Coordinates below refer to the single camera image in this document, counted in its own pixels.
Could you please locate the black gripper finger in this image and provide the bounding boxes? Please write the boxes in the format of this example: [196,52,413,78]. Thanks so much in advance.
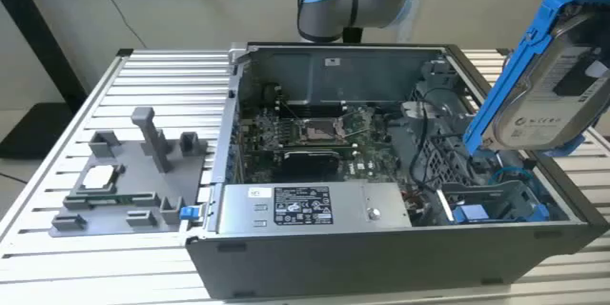
[553,46,597,97]

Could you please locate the light blue disk wire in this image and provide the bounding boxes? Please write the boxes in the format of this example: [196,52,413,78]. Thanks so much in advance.
[489,164,531,194]

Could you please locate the grey metal disk bay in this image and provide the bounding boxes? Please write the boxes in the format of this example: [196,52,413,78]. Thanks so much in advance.
[389,58,576,228]

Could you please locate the green motherboard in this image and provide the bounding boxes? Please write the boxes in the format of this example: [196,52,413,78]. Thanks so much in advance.
[233,101,411,185]

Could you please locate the metal socket cover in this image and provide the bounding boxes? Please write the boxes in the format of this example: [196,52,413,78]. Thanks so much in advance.
[339,109,377,138]

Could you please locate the black RAM slots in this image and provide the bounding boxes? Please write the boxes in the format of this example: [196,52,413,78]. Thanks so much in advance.
[279,101,349,119]

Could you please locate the CPU socket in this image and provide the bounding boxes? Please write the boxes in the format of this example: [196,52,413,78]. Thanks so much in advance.
[297,116,345,144]

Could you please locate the thin metal locking lever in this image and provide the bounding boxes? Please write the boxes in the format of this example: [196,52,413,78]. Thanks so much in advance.
[281,101,303,122]

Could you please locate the open black PC case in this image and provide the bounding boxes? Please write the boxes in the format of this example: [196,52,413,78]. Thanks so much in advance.
[183,41,610,301]

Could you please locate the silver power supply unit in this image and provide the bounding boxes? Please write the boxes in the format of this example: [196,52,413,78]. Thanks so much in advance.
[215,181,414,231]

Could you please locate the grey parts rack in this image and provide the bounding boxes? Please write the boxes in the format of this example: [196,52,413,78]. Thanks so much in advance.
[48,106,212,239]

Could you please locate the green RAM stick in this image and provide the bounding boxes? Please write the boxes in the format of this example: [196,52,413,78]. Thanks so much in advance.
[71,193,159,207]

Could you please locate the silver CPU chip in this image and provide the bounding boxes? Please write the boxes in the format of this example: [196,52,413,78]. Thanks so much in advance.
[79,164,119,190]

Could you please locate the black flat base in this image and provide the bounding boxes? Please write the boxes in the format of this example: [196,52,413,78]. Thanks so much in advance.
[0,101,75,160]

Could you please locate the long black case cable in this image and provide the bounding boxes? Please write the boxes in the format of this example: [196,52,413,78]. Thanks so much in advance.
[410,83,466,191]

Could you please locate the thin dark wall cable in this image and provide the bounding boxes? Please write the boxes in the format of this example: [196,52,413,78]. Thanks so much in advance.
[84,0,150,49]

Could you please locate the black upright post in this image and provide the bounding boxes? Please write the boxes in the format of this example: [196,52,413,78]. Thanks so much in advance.
[0,0,92,106]

